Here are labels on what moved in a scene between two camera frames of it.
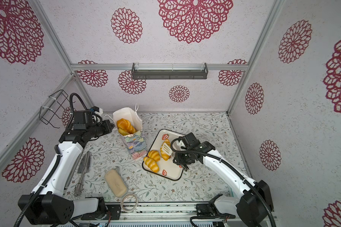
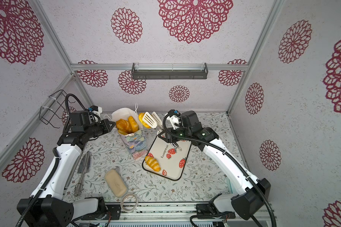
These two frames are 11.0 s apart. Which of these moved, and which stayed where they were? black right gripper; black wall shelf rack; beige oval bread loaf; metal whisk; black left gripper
Moved: black right gripper
Stayed: black left gripper; beige oval bread loaf; black wall shelf rack; metal whisk
